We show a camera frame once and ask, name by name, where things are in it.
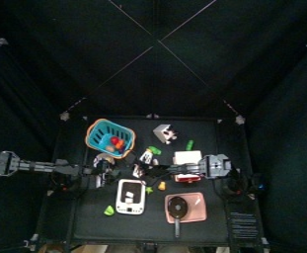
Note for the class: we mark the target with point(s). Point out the teal basket with orange rim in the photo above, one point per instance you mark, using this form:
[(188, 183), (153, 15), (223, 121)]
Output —
[(101, 135)]

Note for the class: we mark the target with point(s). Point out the small white block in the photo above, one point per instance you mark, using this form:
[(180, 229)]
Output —
[(128, 200)]

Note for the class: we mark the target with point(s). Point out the pink square plate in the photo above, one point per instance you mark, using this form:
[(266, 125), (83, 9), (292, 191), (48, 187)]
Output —
[(195, 212)]

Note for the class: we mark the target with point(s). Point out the white red sushi piece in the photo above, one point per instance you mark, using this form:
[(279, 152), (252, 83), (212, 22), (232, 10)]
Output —
[(137, 171)]

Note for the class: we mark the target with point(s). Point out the red and white toy box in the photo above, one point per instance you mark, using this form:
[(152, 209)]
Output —
[(187, 178)]

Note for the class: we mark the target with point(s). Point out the white grey cube box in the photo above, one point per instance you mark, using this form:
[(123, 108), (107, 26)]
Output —
[(164, 133)]

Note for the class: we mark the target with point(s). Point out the green toy vegetable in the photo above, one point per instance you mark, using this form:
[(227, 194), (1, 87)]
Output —
[(153, 150)]

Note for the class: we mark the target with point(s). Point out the white square box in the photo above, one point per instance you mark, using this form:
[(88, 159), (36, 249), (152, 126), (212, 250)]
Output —
[(187, 156)]

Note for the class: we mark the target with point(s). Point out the beige toy food piece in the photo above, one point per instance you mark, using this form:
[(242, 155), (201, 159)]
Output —
[(111, 149)]

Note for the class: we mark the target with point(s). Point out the red toy food piece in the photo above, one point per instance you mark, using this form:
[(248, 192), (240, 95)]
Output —
[(115, 140)]

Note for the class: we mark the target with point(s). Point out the orange toy food chunk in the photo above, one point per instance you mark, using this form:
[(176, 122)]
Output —
[(161, 186)]

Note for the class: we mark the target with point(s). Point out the white rectangular tray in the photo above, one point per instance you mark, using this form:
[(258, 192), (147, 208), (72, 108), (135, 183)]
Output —
[(129, 197)]

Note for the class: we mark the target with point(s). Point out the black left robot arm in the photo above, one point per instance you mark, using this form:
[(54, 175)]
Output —
[(36, 166)]

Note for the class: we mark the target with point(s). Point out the green toy wedge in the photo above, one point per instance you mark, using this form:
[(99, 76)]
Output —
[(109, 210)]

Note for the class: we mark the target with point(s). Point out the orange toy food piece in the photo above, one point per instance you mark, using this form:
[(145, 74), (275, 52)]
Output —
[(119, 144)]

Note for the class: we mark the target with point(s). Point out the black toy frying pan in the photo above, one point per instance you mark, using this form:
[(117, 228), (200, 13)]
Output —
[(176, 207)]

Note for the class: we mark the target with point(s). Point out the white text label sticker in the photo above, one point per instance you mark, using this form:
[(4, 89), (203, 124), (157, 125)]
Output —
[(243, 225)]

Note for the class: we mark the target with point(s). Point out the green toy pickle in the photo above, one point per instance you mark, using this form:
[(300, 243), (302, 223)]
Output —
[(189, 145)]

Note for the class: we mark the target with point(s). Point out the green toy star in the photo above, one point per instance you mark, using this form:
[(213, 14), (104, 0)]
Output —
[(149, 190)]

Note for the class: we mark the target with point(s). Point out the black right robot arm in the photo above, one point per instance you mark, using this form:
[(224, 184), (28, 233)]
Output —
[(215, 166)]

